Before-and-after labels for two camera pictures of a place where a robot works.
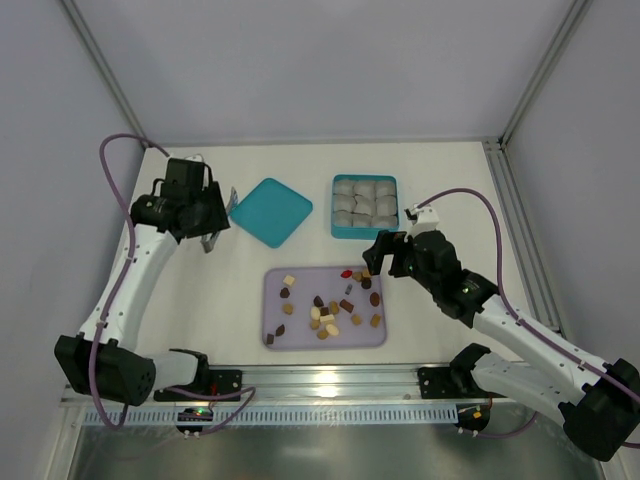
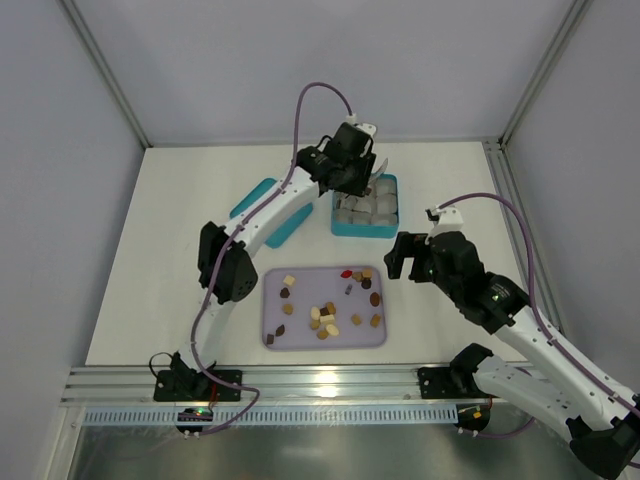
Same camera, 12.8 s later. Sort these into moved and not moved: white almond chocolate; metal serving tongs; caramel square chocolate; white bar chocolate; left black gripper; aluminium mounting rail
Moved: metal serving tongs; left black gripper
Not moved: white almond chocolate; aluminium mounting rail; caramel square chocolate; white bar chocolate
